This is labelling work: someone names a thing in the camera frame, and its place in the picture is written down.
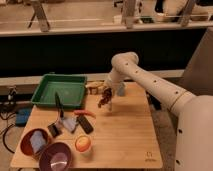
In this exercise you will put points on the brown bowl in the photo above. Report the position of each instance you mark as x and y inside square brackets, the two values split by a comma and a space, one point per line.
[26, 147]

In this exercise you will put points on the grey blue cloth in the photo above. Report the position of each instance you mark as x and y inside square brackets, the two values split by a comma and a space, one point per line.
[70, 123]

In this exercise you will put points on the blue box beside table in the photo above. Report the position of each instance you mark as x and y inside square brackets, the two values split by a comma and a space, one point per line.
[22, 116]

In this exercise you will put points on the orange carrot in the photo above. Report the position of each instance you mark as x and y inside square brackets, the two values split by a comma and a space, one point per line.
[84, 112]

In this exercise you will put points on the black handled knife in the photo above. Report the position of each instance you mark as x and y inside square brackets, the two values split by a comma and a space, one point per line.
[59, 105]

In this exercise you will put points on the green plastic tray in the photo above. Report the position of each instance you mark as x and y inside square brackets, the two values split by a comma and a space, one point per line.
[70, 89]

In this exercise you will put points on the blue sponge in bowl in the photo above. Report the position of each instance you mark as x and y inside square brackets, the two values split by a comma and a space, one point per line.
[37, 141]

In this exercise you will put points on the purple bowl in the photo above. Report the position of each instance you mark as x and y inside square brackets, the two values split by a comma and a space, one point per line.
[56, 157]

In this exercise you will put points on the small black block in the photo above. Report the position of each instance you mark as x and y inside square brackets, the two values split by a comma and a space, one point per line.
[54, 130]

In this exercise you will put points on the orange fruit in cup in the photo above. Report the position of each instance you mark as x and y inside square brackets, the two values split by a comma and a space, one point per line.
[83, 144]

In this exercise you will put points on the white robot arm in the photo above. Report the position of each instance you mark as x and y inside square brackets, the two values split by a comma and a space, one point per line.
[194, 146]

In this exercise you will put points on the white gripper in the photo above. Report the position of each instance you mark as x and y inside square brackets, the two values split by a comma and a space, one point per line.
[110, 83]

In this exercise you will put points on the black rectangular remote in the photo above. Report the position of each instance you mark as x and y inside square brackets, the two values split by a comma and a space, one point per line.
[85, 124]

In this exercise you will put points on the dark grape bunch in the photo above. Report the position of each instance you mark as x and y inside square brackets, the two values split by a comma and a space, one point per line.
[106, 97]

